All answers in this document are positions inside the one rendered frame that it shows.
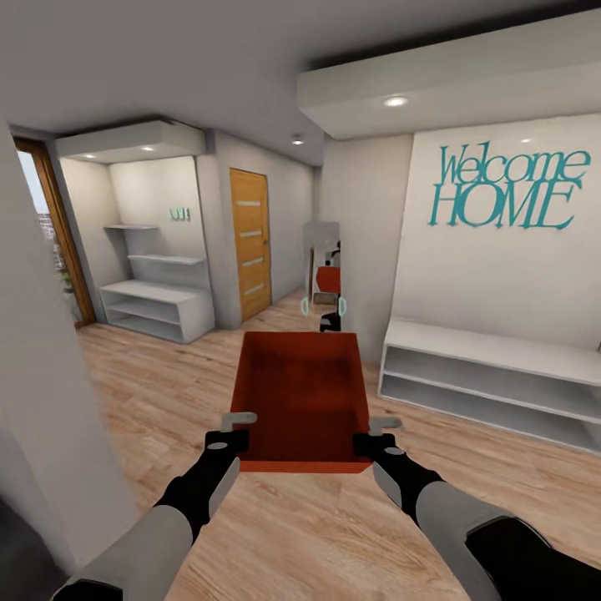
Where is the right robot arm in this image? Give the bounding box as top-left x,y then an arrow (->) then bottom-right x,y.
353,417 -> 601,601

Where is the storage box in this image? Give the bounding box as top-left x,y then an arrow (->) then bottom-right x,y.
230,331 -> 372,473

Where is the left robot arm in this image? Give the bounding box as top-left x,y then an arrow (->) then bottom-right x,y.
51,412 -> 257,601

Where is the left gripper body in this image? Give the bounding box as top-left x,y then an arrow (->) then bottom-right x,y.
205,429 -> 249,454

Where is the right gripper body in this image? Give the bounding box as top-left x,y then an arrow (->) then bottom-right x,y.
353,433 -> 396,458

